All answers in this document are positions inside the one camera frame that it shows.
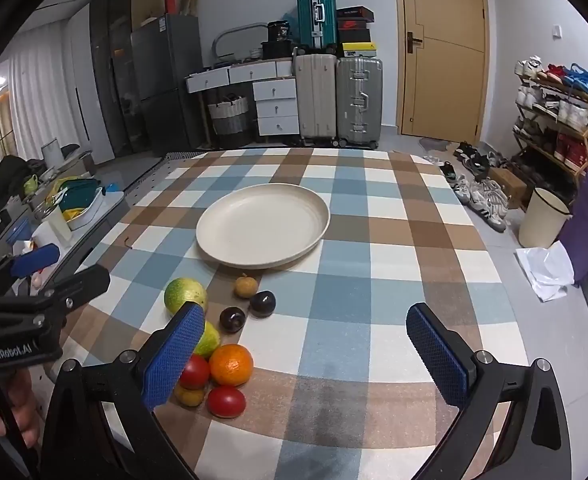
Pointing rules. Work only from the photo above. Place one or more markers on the yellow-brown round fruit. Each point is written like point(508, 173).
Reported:
point(190, 396)

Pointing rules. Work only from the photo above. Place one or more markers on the flat cardboard carton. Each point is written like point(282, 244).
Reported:
point(190, 0)

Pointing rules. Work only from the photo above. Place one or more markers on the pile of shoes on floor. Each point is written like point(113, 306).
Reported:
point(484, 197)

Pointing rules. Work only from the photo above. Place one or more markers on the small brown longan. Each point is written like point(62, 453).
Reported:
point(245, 287)

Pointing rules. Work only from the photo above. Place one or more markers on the teal suitcase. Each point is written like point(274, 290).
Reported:
point(309, 15)

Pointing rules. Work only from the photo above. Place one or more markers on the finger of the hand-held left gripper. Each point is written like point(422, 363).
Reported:
point(81, 285)
point(36, 257)

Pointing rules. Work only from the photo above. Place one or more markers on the person's left hand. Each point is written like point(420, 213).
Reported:
point(21, 400)

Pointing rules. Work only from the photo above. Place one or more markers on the orange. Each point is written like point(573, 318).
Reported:
point(230, 365)

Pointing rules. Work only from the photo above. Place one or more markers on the white curtain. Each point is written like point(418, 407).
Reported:
point(39, 100)

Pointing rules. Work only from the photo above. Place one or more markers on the green mottled citrus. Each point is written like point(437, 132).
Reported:
point(181, 294)

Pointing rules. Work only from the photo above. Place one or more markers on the black jacket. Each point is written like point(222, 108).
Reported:
point(9, 185)

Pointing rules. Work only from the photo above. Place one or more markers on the dark grey fridge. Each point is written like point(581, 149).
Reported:
point(166, 75)

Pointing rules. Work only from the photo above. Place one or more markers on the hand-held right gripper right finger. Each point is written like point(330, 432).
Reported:
point(439, 360)

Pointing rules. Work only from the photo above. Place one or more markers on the red box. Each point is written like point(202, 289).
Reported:
point(171, 2)

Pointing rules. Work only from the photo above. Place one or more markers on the shoe rack with shoes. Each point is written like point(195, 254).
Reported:
point(569, 110)

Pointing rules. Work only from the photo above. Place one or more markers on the dark purple plum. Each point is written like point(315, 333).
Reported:
point(263, 304)
point(232, 320)

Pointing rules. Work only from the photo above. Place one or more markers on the cream round plate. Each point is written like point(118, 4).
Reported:
point(264, 225)

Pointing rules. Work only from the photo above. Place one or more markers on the white drawer desk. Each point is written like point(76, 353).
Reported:
point(276, 110)

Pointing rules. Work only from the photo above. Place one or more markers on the yellow and black shoebox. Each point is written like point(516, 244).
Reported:
point(359, 50)

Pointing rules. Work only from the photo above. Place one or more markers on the oval mirror frame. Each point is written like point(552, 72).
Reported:
point(234, 28)

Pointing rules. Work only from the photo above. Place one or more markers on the plain black shoebox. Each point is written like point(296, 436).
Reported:
point(355, 36)

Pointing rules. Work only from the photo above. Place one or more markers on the wicker laundry basket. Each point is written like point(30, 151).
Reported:
point(229, 115)

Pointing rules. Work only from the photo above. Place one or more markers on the blue plastic tub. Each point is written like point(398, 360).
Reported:
point(19, 232)

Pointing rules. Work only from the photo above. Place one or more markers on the green mug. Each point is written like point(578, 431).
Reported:
point(31, 185)

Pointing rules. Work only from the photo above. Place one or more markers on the small black box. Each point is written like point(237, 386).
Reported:
point(280, 31)

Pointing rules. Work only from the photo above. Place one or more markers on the red tomato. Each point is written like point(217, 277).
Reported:
point(226, 401)
point(196, 372)

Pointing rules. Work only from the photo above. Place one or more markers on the cream waste bin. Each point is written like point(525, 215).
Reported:
point(541, 222)

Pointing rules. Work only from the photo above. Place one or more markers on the white tray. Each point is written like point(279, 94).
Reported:
point(99, 212)

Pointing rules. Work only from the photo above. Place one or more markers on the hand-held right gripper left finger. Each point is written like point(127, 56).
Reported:
point(171, 360)

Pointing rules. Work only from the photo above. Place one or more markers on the white wardrobe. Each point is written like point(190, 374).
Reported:
point(91, 85)

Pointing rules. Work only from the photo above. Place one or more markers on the beige suitcase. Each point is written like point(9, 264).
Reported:
point(316, 100)

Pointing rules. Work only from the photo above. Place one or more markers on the white container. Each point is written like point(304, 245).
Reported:
point(53, 152)

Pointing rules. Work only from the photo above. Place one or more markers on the white plastic bag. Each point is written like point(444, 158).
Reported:
point(544, 270)

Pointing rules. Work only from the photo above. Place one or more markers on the grey floor mat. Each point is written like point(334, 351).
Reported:
point(435, 144)

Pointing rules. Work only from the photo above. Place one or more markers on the black storage case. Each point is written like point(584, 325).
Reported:
point(278, 50)

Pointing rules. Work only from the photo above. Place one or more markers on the silver suitcase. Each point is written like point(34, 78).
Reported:
point(359, 100)

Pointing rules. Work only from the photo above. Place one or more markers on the cardboard box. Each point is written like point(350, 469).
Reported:
point(511, 185)

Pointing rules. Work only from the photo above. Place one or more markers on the wooden door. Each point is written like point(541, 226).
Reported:
point(444, 75)

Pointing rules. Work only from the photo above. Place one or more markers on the pale yellow round citrus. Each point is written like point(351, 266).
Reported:
point(209, 341)

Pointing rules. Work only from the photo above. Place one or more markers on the dark glass cabinet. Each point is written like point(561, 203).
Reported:
point(119, 85)

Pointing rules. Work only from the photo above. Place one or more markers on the small brown hook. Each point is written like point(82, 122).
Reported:
point(126, 243)

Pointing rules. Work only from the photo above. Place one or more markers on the black shoebox with red lid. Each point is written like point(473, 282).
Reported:
point(355, 13)

